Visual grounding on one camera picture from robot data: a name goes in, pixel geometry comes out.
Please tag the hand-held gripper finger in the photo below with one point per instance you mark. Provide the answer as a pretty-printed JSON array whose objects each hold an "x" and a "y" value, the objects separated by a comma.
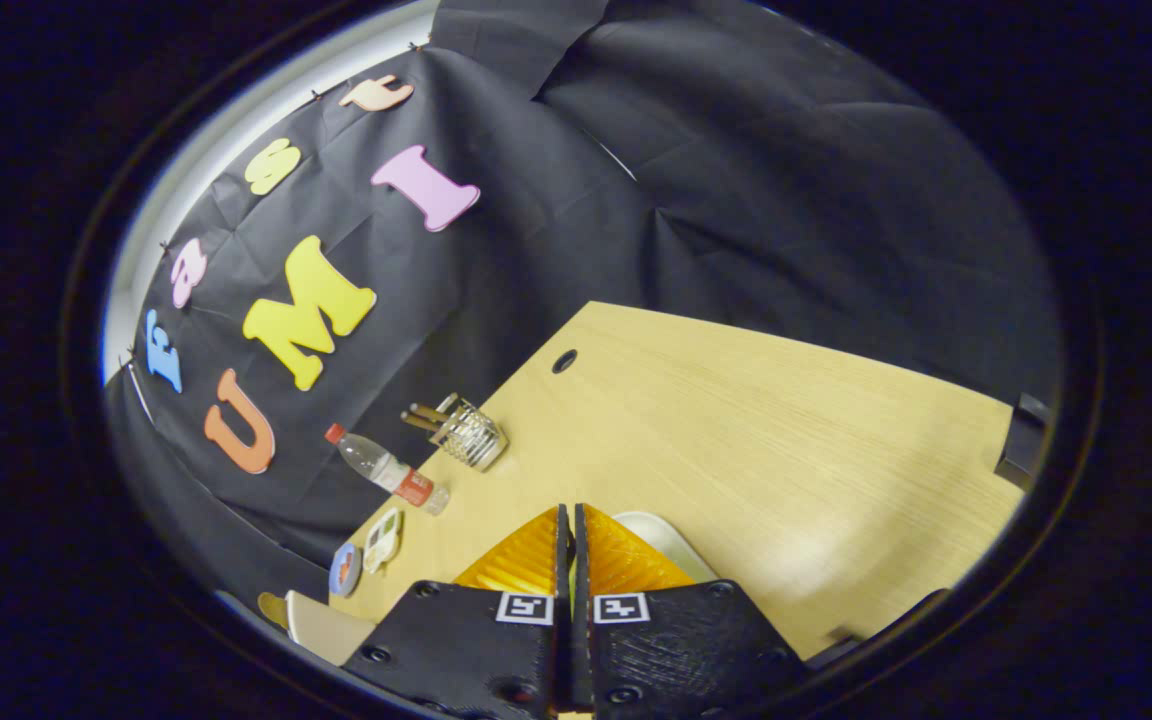
[
  {"x": 581, "y": 575},
  {"x": 564, "y": 570}
]

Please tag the small white dish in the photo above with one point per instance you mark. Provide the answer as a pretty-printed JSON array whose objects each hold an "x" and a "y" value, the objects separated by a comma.
[{"x": 671, "y": 545}]

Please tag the metal mesh utensil holder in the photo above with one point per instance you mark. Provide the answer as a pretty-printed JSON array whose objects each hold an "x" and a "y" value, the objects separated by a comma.
[{"x": 476, "y": 440}]

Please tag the white divided seed dish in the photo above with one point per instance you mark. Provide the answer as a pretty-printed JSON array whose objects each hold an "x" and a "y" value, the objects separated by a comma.
[{"x": 383, "y": 540}]

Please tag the clear red-capped plastic bottle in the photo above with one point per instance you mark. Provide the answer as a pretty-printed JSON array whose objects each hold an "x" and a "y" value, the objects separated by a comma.
[{"x": 386, "y": 468}]

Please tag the black table grommet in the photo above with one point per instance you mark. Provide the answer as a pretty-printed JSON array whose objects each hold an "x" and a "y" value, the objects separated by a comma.
[{"x": 564, "y": 361}]

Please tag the blue plate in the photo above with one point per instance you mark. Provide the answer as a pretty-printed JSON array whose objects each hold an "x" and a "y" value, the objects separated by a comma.
[{"x": 344, "y": 575}]

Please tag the white toaster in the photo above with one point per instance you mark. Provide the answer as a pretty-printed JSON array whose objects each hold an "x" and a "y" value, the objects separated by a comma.
[{"x": 331, "y": 630}]

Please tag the black box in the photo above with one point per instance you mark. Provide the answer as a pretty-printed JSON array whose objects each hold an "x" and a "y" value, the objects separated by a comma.
[{"x": 1021, "y": 445}]

